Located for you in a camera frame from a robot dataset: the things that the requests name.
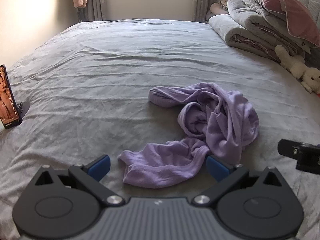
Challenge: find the purple sweater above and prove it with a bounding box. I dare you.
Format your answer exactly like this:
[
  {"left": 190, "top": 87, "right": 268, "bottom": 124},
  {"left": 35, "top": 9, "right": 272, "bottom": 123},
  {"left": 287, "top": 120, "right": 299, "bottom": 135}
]
[{"left": 117, "top": 82, "right": 260, "bottom": 189}]

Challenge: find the grey bed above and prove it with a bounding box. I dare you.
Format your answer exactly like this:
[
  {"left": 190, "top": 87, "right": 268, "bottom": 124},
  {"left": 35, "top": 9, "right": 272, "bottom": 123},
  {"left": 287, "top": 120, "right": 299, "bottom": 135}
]
[{"left": 0, "top": 19, "right": 320, "bottom": 240}]

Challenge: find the pink cloth bundle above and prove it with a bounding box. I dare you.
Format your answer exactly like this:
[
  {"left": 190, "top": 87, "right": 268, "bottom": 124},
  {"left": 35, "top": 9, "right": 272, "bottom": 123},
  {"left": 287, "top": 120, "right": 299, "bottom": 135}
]
[{"left": 209, "top": 0, "right": 229, "bottom": 15}]

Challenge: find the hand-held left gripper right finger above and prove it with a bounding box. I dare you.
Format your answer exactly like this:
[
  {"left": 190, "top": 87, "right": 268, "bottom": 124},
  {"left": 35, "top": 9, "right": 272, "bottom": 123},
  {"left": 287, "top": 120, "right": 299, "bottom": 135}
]
[{"left": 192, "top": 155, "right": 285, "bottom": 208}]

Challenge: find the white plush toy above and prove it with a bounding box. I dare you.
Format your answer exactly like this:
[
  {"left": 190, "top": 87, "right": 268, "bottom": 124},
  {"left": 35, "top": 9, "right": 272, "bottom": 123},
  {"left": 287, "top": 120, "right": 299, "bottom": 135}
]
[{"left": 275, "top": 45, "right": 320, "bottom": 94}]

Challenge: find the smartphone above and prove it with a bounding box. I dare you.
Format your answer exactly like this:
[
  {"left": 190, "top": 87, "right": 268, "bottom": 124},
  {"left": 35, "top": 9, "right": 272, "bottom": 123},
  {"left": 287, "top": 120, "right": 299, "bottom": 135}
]
[{"left": 0, "top": 64, "right": 23, "bottom": 130}]

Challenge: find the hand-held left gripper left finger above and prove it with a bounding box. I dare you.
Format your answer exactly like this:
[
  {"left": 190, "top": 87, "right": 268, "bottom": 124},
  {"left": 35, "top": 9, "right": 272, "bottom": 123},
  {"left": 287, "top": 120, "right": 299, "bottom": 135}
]
[{"left": 34, "top": 154, "right": 125, "bottom": 208}]

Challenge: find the black phone stand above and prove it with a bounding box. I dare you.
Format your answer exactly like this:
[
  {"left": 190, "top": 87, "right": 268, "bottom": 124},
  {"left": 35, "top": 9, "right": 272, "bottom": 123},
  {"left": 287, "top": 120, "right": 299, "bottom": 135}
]
[{"left": 16, "top": 102, "right": 30, "bottom": 119}]

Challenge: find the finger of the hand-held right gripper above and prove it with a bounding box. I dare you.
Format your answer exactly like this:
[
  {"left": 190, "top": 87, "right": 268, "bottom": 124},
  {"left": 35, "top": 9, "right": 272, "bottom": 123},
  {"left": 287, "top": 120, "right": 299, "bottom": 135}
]
[
  {"left": 296, "top": 155, "right": 320, "bottom": 175},
  {"left": 278, "top": 139, "right": 320, "bottom": 159}
]

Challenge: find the grey curtain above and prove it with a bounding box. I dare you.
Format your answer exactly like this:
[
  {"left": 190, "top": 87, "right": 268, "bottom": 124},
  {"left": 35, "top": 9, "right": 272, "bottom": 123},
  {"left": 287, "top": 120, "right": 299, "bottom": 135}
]
[
  {"left": 76, "top": 0, "right": 107, "bottom": 22},
  {"left": 192, "top": 0, "right": 232, "bottom": 23}
]

